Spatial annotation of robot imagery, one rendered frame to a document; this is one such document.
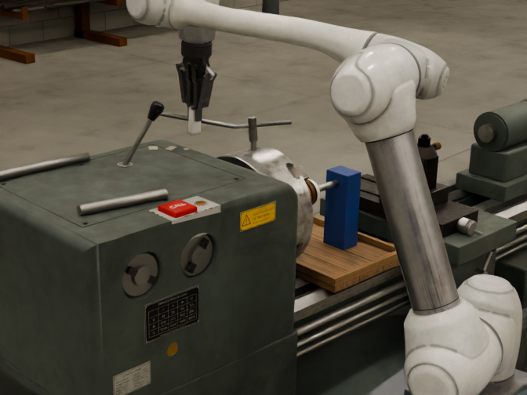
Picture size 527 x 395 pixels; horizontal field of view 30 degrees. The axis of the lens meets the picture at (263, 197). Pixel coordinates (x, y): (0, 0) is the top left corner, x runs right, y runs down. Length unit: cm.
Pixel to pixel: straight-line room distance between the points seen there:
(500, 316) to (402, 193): 39
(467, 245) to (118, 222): 117
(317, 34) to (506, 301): 72
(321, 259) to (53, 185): 87
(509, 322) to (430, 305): 24
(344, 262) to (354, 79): 94
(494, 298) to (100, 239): 86
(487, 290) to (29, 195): 101
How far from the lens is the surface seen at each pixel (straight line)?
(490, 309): 220
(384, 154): 198
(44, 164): 231
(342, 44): 217
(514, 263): 336
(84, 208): 204
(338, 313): 268
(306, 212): 246
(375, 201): 296
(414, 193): 199
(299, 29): 220
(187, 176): 226
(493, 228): 296
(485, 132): 334
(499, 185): 335
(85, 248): 191
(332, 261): 274
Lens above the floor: 200
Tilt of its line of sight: 20 degrees down
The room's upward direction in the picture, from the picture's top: 1 degrees clockwise
